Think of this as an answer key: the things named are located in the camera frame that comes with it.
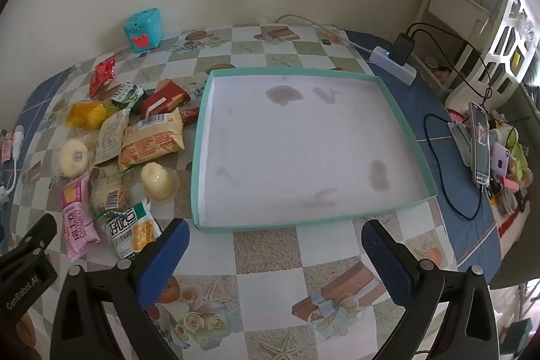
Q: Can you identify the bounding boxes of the pink cake roll packet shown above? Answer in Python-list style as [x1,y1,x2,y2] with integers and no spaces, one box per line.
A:
[60,173,102,263]

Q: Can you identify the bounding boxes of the blue tablecloth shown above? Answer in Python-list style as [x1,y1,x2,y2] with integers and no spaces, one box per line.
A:
[19,29,507,289]

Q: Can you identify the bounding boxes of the purple power bank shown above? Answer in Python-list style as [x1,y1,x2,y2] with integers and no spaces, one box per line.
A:
[489,145,513,179]

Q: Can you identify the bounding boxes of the black charging cable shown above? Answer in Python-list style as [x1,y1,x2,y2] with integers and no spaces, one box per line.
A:
[424,113,484,221]
[407,22,494,110]

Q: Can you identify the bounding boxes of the white power strip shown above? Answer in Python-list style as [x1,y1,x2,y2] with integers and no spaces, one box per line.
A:
[367,46,417,86]

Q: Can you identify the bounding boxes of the pale yellow jelly cup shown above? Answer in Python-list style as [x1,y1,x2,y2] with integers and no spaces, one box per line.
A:
[140,162,180,201]

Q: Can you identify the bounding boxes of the shiny red snack packet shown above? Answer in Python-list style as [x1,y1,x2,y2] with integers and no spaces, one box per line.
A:
[88,57,116,99]

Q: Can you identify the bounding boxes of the white phone stand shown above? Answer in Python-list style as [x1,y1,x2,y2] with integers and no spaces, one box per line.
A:
[447,119,475,167]

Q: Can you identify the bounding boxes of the smartphone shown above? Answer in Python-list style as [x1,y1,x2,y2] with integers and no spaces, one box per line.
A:
[469,102,492,188]

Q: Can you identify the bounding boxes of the tan orange snack packet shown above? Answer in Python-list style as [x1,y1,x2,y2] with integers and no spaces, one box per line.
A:
[118,109,185,171]

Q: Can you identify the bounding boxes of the teal toy box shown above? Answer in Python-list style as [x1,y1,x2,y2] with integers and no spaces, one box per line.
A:
[123,8,163,53]

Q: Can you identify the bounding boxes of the yellow clear snack packet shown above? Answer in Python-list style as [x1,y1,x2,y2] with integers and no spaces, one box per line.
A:
[65,101,119,131]

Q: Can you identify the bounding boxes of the teal shallow cardboard box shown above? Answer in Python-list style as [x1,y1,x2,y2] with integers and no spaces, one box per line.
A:
[191,67,437,233]

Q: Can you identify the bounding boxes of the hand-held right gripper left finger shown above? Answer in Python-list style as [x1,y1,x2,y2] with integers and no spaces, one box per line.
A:
[50,218,191,360]

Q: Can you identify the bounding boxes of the checkered printed tablecloth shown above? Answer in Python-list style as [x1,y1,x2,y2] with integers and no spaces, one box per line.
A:
[19,23,503,360]

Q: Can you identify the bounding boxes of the white power cable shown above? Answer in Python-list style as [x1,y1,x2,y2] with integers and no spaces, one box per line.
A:
[274,14,374,54]

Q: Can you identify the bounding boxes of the green white biscuit packet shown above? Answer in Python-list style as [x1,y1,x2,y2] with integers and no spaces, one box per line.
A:
[110,82,148,115]

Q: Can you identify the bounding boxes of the black charger plug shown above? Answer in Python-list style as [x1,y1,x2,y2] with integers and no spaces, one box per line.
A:
[392,33,415,64]

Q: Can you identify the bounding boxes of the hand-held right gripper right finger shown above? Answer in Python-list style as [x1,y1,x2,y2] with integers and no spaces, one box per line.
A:
[360,219,501,360]

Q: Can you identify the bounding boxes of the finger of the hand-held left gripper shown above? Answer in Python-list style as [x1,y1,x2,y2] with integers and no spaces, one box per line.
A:
[8,212,58,258]

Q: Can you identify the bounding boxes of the red-brown snack packet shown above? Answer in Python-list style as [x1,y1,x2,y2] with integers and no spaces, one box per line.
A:
[140,79,190,119]

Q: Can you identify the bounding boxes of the colourful clutter pile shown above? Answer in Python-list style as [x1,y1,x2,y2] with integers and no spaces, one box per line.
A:
[485,111,536,226]

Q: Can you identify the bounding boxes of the round white bun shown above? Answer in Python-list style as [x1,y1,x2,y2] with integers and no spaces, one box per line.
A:
[58,138,90,177]

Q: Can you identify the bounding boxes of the green white corn packet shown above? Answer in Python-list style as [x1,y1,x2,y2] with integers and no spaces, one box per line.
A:
[93,202,163,260]

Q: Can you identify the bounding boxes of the clear cookie packet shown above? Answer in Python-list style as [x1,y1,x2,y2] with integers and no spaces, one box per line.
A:
[89,170,131,217]

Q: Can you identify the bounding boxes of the cream white snack packet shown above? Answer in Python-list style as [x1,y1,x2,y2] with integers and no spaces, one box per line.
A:
[93,107,131,166]

